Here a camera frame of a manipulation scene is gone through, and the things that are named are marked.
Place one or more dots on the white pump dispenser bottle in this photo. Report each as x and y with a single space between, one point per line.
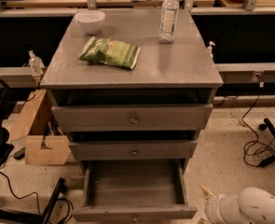
210 48

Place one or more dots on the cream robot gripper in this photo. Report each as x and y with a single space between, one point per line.
213 207

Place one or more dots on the black stand leg right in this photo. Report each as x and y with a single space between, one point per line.
267 125

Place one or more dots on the black chair frame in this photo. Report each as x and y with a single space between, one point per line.
5 149

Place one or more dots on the grey wooden drawer cabinet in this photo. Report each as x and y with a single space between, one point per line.
180 73

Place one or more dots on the grey bottom drawer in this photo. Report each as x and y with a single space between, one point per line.
134 190

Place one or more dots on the small clear sanitizer bottle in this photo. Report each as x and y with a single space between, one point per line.
35 63

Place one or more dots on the grey top drawer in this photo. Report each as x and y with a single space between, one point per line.
112 118

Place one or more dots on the grey middle drawer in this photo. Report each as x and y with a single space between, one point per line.
134 150

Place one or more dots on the green chip bag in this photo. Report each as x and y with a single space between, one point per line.
110 52

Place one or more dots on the clear plastic water bottle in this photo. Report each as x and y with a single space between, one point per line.
168 19

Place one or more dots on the light wooden box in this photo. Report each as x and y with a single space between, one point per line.
42 145

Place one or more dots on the white ceramic bowl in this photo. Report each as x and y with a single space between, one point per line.
91 21

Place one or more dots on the grey drawer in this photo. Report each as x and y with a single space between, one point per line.
112 118
134 150
134 190

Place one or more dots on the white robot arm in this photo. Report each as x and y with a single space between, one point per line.
251 206

